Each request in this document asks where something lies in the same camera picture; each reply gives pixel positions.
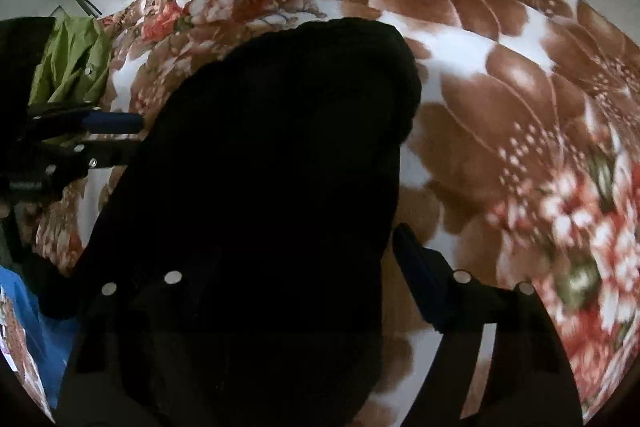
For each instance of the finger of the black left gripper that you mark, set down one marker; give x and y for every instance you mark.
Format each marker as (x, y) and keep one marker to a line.
(48, 121)
(39, 172)

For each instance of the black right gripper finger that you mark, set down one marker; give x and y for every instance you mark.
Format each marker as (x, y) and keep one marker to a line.
(529, 381)

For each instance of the blue and black sweatshirt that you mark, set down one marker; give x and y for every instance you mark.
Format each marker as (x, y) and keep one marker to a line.
(233, 277)

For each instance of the green garment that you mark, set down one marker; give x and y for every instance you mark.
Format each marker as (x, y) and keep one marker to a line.
(75, 63)

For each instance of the brown floral fleece blanket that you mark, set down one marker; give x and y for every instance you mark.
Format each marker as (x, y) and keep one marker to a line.
(521, 165)

